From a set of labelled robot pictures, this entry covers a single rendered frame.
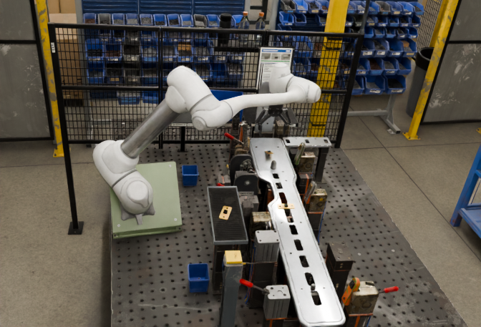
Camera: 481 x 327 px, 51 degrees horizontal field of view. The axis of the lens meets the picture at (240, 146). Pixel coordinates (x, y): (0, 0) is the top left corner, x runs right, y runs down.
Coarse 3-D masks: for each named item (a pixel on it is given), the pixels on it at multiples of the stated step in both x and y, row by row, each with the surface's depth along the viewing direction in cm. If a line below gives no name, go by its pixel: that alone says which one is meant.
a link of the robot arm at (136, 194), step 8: (128, 176) 247; (136, 176) 248; (120, 184) 245; (128, 184) 242; (136, 184) 242; (144, 184) 243; (120, 192) 245; (128, 192) 240; (136, 192) 241; (144, 192) 242; (152, 192) 249; (120, 200) 250; (128, 200) 241; (136, 200) 241; (144, 200) 243; (128, 208) 248; (136, 208) 245; (144, 208) 249
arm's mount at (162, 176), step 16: (144, 176) 271; (160, 176) 274; (176, 176) 276; (112, 192) 265; (160, 192) 271; (176, 192) 273; (112, 208) 263; (160, 208) 269; (176, 208) 271; (112, 224) 261; (128, 224) 263; (144, 224) 264; (160, 224) 266; (176, 224) 268
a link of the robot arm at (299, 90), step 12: (288, 84) 254; (300, 84) 249; (312, 84) 250; (240, 96) 237; (252, 96) 238; (264, 96) 240; (276, 96) 242; (288, 96) 244; (300, 96) 248; (312, 96) 249; (240, 108) 234
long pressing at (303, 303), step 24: (264, 144) 298; (264, 168) 276; (288, 168) 278; (288, 192) 259; (288, 240) 228; (312, 240) 229; (288, 264) 215; (312, 264) 216; (312, 312) 194; (336, 312) 195
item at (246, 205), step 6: (246, 204) 232; (252, 204) 232; (246, 210) 231; (252, 210) 232; (246, 216) 233; (246, 222) 235; (246, 228) 237; (240, 246) 243; (246, 246) 244; (240, 252) 245; (246, 252) 246
